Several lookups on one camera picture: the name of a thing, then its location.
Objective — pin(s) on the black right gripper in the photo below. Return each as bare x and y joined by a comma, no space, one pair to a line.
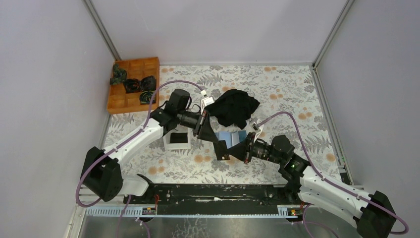
241,150

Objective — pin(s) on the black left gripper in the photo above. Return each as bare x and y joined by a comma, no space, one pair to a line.
202,129

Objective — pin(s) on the blue leather card holder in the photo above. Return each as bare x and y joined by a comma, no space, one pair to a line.
231,138

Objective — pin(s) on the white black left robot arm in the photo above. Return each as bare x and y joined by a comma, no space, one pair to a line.
102,169

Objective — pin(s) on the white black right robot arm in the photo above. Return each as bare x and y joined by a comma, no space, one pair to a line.
370,214

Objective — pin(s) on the white plastic card box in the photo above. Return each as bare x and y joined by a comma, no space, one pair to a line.
169,146

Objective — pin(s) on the black crumpled cloth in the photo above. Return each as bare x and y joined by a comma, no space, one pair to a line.
234,107

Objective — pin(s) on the dark rolled sock bottom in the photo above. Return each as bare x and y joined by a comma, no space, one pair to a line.
146,97

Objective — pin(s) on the dark rolled sock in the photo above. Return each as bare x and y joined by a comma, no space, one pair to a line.
119,75
146,97
131,85
148,83

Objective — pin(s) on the dark rolled sock right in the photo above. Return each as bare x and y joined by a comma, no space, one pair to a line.
148,83

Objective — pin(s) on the dark rolled sock middle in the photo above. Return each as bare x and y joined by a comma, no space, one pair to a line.
131,85

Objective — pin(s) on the wooden compartment tray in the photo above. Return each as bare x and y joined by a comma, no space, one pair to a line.
118,101

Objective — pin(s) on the dark rolled sock top left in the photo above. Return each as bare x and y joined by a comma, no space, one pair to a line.
119,75

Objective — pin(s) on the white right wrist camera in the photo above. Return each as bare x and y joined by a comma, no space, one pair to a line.
257,126

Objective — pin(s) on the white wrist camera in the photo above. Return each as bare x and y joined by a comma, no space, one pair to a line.
206,99
257,126

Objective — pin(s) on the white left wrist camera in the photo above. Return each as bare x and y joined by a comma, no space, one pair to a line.
206,99

